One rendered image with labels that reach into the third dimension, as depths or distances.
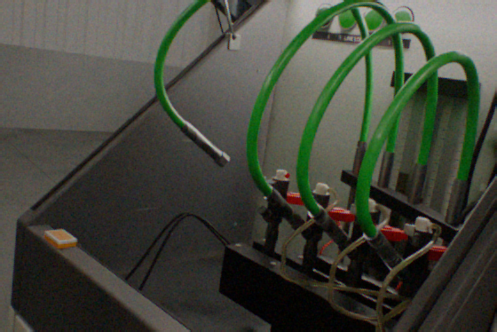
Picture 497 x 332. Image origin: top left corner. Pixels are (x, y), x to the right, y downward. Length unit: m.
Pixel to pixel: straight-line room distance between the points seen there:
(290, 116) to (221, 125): 0.16
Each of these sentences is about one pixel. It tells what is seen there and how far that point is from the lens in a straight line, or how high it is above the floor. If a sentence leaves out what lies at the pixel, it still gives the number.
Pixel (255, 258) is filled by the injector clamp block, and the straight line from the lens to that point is 0.83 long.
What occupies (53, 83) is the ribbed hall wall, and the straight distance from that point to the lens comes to 7.42.
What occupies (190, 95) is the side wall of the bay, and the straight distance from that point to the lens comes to 1.08.
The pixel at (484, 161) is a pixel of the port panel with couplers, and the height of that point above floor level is 1.17.
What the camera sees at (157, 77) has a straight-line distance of 0.83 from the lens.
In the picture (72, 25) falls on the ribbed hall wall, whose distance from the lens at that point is 7.46.
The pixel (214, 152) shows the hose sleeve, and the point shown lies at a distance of 0.87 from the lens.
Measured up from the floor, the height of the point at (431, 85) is 1.27.
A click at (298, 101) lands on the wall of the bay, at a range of 1.19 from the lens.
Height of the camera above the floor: 1.27
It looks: 11 degrees down
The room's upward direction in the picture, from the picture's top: 9 degrees clockwise
